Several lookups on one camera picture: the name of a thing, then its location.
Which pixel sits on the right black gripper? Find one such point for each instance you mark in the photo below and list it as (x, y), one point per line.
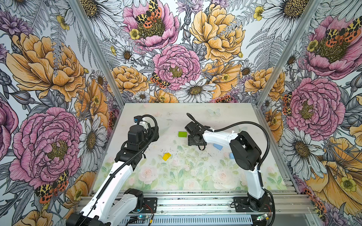
(191, 141)

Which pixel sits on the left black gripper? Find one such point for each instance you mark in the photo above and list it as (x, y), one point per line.
(153, 133)

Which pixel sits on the green wood block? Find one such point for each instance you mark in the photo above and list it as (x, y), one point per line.
(182, 134)

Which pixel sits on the blue long wood block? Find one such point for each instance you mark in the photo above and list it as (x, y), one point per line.
(219, 147)

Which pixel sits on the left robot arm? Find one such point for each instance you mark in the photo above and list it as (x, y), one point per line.
(103, 209)

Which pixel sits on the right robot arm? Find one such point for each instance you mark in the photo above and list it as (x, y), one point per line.
(246, 152)

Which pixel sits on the yellow wood block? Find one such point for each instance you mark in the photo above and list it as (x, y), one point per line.
(166, 156)

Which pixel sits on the vented metal grille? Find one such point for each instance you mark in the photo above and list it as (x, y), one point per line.
(204, 220)

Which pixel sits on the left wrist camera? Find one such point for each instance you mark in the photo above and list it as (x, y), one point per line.
(138, 119)

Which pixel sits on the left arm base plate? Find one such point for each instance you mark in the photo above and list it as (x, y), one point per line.
(149, 206)

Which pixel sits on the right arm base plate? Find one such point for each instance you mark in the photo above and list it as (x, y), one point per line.
(240, 204)

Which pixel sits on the right corner aluminium post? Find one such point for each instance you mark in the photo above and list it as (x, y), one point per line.
(294, 38)

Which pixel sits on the corner aluminium post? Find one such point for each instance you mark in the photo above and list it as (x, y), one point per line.
(93, 42)
(294, 38)

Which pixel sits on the left corner aluminium post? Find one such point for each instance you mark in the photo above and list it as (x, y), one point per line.
(93, 42)

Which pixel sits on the aluminium rail frame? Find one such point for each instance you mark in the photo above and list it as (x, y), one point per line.
(218, 202)

